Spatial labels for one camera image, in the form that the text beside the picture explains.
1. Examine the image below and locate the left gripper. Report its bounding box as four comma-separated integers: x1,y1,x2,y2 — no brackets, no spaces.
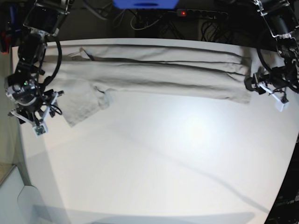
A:
244,67,289,103

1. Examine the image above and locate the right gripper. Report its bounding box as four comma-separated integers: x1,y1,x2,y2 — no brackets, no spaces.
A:
8,90,64,126

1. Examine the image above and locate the grey t-shirt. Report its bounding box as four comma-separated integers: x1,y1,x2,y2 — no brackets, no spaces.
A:
49,45,251,126

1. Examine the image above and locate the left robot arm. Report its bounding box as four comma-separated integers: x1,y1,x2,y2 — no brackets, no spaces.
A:
244,0,299,106

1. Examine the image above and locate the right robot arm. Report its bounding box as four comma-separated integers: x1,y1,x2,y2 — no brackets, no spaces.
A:
0,0,74,132

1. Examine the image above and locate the red and blue clamp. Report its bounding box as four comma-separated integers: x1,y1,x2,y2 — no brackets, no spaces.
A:
0,1,15,54

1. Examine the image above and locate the black power strip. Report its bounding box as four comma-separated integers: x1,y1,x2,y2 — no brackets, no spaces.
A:
176,9,228,20

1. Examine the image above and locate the blue box overhead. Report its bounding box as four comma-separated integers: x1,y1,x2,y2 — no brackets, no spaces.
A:
113,0,178,9

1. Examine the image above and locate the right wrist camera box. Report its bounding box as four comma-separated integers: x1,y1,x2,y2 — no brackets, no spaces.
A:
33,124,48,137

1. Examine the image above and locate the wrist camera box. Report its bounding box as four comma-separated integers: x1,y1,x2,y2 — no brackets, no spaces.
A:
33,124,48,137
275,101,289,112

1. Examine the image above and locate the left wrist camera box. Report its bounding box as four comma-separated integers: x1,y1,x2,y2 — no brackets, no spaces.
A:
275,101,289,112

